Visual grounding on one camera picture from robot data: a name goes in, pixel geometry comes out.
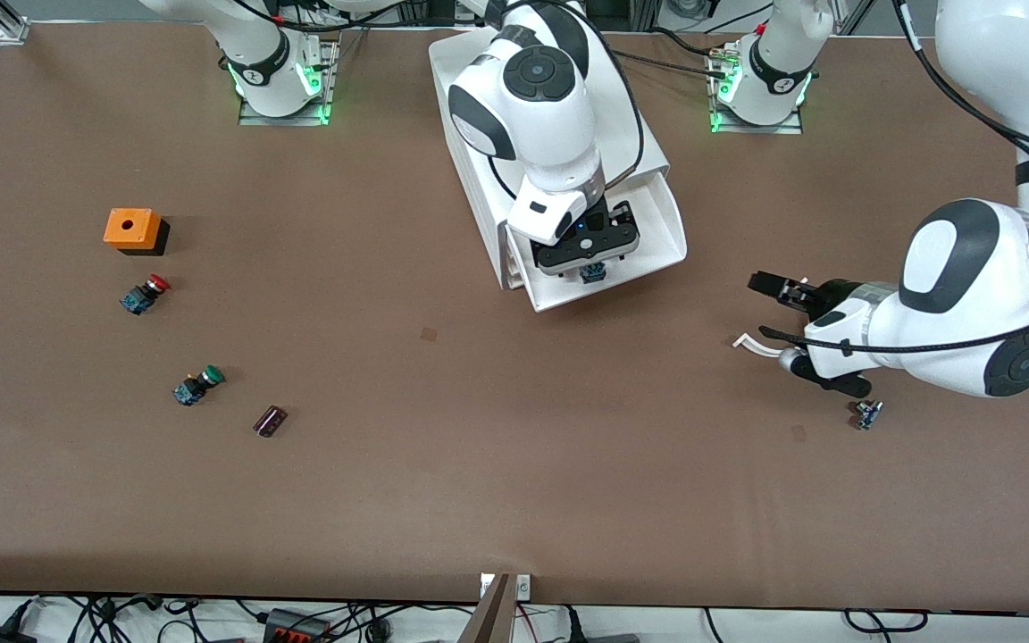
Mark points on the plain white drawer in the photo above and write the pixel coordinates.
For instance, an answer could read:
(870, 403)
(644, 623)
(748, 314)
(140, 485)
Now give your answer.
(522, 282)
(518, 268)
(515, 252)

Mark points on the aluminium corner profile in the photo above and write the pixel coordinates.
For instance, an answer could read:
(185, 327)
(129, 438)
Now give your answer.
(10, 27)

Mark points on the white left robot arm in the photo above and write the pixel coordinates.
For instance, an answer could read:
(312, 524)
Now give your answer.
(970, 295)

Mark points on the white drawer with black tab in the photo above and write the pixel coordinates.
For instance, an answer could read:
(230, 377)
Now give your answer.
(653, 241)

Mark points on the orange box with hole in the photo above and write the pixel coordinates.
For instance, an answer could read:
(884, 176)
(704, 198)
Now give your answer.
(130, 228)

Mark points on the small purple capacitor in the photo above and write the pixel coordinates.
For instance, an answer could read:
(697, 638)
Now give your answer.
(270, 421)

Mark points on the red push button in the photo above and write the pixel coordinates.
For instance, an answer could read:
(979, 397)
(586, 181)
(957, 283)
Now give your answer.
(146, 295)

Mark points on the black power strip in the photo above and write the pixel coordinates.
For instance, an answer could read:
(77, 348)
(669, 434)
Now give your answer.
(296, 625)

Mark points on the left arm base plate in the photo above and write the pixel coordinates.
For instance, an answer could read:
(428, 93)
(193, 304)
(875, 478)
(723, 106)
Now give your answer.
(796, 125)

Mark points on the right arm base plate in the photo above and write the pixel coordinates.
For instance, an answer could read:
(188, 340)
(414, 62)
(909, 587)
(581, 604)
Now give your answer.
(322, 98)

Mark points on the white curved plastic piece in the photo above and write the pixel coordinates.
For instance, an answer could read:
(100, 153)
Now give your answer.
(751, 343)

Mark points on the small blue metal component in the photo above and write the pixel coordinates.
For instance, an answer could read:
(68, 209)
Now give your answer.
(867, 414)

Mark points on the green push button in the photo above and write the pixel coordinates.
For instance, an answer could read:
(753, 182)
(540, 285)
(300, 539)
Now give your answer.
(197, 386)

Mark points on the white drawer cabinet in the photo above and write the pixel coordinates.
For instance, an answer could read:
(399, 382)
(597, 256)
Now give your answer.
(470, 170)

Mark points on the white table edge bracket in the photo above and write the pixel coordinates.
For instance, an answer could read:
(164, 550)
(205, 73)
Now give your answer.
(523, 587)

